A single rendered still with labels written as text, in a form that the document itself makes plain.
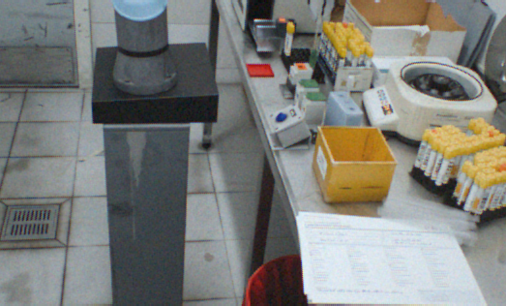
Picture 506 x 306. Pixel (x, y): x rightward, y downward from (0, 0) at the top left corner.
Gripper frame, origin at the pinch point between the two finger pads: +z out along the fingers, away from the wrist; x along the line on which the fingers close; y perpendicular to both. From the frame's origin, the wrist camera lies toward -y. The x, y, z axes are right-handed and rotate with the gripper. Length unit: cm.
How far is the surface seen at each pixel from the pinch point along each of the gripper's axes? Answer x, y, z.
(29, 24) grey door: 96, 159, 69
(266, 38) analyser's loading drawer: 9.3, 15.1, 12.3
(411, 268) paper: 1, -72, 17
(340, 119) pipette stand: 2.2, -31.2, 11.1
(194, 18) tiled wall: 12, 164, 67
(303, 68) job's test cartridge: 4.6, -7.2, 10.5
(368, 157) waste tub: -2.6, -39.4, 15.9
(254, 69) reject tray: 13.7, 7.1, 18.0
